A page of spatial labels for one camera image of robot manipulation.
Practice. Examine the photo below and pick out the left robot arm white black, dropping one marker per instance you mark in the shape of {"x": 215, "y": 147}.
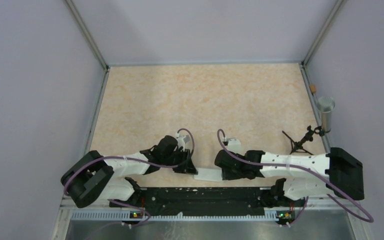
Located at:
{"x": 98, "y": 177}

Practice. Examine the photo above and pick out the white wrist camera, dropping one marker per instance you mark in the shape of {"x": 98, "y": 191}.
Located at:
{"x": 233, "y": 145}
{"x": 182, "y": 140}

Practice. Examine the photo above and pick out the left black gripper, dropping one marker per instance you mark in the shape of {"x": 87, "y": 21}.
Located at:
{"x": 188, "y": 168}

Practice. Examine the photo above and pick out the small cork piece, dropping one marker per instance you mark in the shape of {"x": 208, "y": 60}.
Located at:
{"x": 312, "y": 88}

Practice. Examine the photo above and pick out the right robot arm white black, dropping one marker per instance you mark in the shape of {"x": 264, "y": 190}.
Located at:
{"x": 335, "y": 172}

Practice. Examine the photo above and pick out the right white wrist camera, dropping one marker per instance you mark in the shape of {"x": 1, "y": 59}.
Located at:
{"x": 233, "y": 145}

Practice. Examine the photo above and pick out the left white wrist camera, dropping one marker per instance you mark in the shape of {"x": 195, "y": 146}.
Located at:
{"x": 182, "y": 140}

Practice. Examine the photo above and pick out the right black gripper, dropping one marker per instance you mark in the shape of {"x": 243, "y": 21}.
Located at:
{"x": 227, "y": 175}

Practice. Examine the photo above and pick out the white remote control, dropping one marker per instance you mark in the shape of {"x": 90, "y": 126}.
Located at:
{"x": 208, "y": 174}

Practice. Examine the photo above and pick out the silver metal cylinder cup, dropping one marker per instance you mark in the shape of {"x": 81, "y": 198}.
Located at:
{"x": 325, "y": 106}

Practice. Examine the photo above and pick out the black clamp mount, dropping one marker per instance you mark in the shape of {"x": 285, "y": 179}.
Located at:
{"x": 298, "y": 146}

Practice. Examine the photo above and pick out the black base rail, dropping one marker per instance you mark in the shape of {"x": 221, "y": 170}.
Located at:
{"x": 209, "y": 201}

